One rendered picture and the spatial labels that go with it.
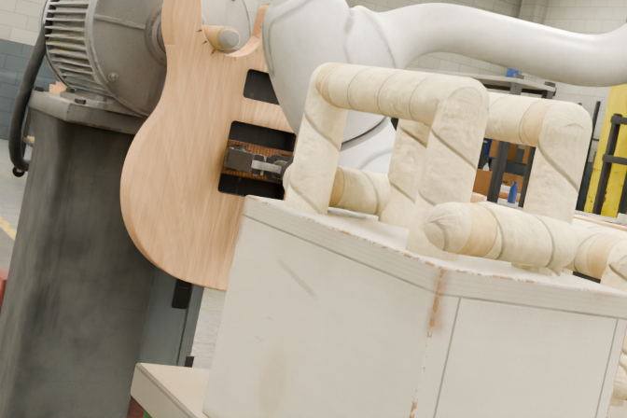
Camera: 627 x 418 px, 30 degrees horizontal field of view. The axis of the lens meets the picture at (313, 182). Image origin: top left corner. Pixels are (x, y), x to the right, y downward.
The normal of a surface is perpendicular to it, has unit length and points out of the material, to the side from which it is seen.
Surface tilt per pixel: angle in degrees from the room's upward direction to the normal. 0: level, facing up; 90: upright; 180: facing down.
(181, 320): 90
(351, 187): 80
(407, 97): 100
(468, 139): 90
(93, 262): 90
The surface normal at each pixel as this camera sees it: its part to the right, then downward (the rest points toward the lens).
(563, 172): 0.04, 0.06
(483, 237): 0.43, 0.28
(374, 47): 0.44, -0.07
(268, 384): -0.86, -0.15
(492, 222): 0.51, -0.33
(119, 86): 0.04, 0.45
